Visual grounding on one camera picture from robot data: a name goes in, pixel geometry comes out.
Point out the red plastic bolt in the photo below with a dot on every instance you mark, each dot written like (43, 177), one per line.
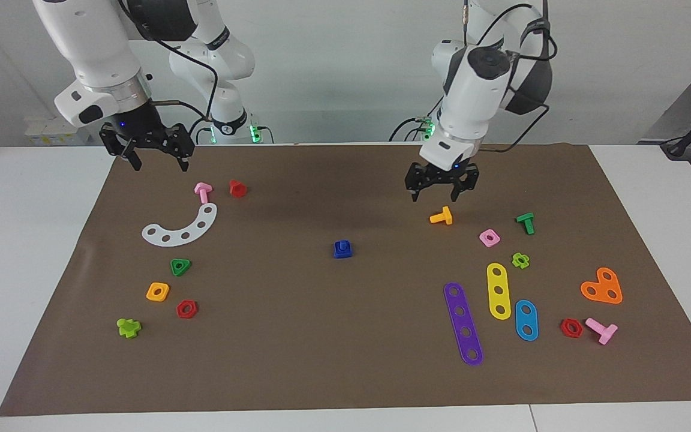
(237, 189)

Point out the lime green cross-head bolt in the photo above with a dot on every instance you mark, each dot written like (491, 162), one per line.
(128, 329)

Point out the orange square plastic nut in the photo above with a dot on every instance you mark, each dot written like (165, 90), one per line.
(150, 295)

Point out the orange heart-shaped plate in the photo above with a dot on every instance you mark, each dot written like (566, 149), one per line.
(602, 289)

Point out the orange-yellow plastic bolt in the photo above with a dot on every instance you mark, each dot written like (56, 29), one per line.
(444, 217)

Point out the yellow three-hole plate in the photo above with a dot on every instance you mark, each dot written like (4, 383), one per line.
(499, 300)

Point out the red hexagonal plastic nut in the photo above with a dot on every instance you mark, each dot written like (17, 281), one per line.
(192, 312)
(578, 332)

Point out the pink square plastic nut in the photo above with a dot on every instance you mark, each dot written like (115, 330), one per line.
(482, 235)

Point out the blue square plastic nut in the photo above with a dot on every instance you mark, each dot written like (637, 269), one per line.
(338, 254)

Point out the dark green plastic bolt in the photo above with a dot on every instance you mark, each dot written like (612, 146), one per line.
(527, 223)

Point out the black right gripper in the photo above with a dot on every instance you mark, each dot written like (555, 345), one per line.
(141, 129)

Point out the purple four-hole plate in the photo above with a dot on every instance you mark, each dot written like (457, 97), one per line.
(463, 321)

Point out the lime green flower nut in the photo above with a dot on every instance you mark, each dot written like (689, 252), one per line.
(525, 264)

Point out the green triangular plastic nut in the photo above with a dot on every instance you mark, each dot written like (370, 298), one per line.
(185, 263)

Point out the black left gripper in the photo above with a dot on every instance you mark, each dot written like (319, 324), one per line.
(441, 174)

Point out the white curved perforated plate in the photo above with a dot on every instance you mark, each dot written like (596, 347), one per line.
(194, 230)

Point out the blue triangular-head plastic bolt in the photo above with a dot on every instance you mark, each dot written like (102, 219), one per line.
(342, 245)

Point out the small pink plastic bolt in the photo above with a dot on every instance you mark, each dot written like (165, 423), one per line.
(203, 193)

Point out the brown table mat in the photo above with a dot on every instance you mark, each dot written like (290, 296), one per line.
(345, 360)

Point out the large pink plastic bolt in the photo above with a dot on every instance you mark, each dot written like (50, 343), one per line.
(604, 333)

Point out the blue two-hole plate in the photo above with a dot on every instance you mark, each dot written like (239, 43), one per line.
(526, 320)

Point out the white background box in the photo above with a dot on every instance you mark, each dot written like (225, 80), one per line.
(51, 132)

